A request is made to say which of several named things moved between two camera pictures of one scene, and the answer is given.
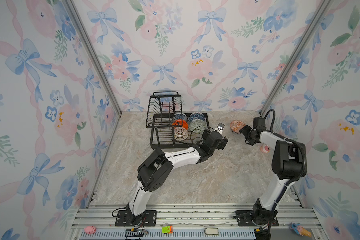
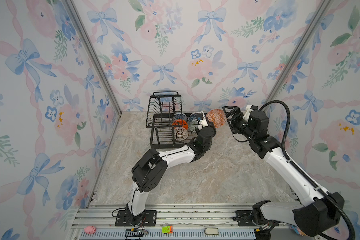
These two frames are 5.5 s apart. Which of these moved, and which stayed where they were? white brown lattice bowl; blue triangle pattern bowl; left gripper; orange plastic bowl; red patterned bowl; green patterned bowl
Moved: left gripper; red patterned bowl
Stayed: blue triangle pattern bowl; white brown lattice bowl; orange plastic bowl; green patterned bowl
